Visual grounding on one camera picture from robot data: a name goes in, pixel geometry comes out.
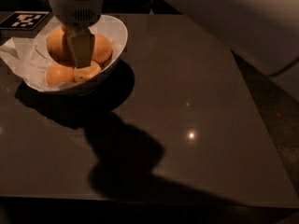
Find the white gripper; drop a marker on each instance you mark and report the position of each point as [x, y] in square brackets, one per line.
[72, 10]

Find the orange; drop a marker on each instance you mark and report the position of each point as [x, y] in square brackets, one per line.
[57, 74]
[86, 73]
[102, 49]
[57, 47]

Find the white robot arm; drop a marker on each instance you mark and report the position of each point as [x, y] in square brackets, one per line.
[264, 33]

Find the white ceramic bowl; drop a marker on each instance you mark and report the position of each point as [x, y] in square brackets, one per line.
[116, 32]

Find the white crumpled paper liner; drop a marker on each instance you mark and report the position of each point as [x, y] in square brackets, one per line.
[21, 58]

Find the black white fiducial marker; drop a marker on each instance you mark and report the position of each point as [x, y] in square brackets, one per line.
[23, 20]

